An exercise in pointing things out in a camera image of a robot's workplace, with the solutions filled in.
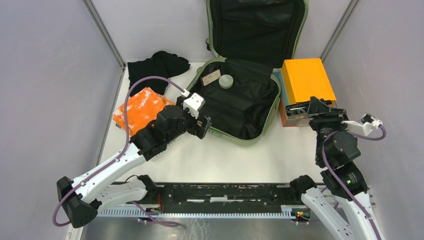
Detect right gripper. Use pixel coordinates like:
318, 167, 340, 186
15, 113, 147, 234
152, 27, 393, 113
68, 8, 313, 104
306, 95, 350, 162

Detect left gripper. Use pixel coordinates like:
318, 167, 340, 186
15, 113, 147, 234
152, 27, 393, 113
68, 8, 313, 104
165, 96, 211, 143

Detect black cosmetic bottle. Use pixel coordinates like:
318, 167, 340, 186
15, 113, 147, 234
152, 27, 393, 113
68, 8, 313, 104
285, 103, 310, 117

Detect orange blue box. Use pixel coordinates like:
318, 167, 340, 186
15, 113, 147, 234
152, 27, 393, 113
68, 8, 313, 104
279, 58, 337, 127

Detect round pale green jar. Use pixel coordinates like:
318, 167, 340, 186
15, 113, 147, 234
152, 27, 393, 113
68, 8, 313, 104
218, 74, 234, 89

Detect orange white garment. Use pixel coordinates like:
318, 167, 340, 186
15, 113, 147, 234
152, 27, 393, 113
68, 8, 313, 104
127, 87, 175, 137

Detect green hard-shell suitcase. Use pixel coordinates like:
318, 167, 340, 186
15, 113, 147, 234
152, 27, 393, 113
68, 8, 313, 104
187, 0, 309, 146

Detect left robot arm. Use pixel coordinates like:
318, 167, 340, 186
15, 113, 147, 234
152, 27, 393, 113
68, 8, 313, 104
53, 105, 212, 228

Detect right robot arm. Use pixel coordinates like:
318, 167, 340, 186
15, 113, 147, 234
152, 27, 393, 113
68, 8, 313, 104
284, 96, 387, 240

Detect black cloth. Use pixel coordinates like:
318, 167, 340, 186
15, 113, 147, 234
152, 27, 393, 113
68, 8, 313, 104
127, 50, 191, 97

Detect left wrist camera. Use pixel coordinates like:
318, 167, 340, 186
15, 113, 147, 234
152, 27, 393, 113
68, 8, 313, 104
182, 91, 206, 119

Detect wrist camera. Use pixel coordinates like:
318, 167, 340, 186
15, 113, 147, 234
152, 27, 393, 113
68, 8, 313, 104
182, 91, 206, 119
342, 113, 383, 137

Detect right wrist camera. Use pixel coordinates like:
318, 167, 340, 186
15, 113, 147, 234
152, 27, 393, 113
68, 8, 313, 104
342, 113, 383, 137

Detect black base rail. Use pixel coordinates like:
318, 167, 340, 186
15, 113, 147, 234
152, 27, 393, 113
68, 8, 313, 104
76, 181, 375, 221

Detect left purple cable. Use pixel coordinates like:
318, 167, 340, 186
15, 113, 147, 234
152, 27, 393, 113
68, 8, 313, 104
52, 76, 191, 228

